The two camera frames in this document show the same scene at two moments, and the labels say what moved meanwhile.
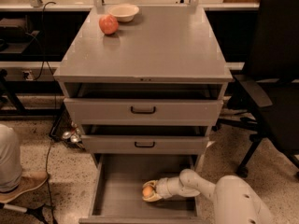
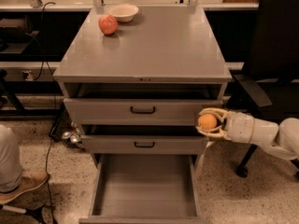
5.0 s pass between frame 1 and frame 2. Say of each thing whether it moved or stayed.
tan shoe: stayed
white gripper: moved
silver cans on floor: stayed
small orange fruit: moved
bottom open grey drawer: stayed
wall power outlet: stayed
